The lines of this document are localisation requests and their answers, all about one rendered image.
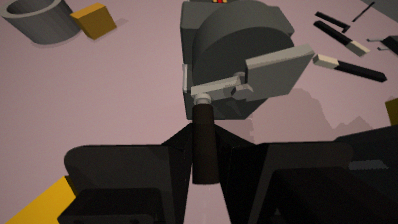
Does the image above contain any dark grey hollow cylinder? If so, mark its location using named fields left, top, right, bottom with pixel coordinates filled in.
left=0, top=0, right=81, bottom=45

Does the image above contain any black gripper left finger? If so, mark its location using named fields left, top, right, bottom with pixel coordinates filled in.
left=64, top=123, right=192, bottom=224

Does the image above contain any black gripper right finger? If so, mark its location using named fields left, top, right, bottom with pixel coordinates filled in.
left=215, top=124, right=354, bottom=224

